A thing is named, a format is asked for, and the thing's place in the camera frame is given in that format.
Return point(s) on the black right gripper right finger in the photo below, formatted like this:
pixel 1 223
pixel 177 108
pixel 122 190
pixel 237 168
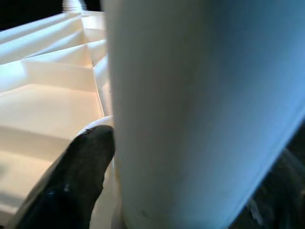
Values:
pixel 281 202

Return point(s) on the black plastic cover sheet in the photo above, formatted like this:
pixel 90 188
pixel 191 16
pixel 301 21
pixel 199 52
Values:
pixel 299 136

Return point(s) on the white plastic table top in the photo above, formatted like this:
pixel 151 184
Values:
pixel 47 107

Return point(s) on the white plastic table leg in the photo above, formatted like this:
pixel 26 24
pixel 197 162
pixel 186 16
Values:
pixel 190 107
pixel 71 4

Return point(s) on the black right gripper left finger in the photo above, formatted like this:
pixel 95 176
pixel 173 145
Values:
pixel 71 186

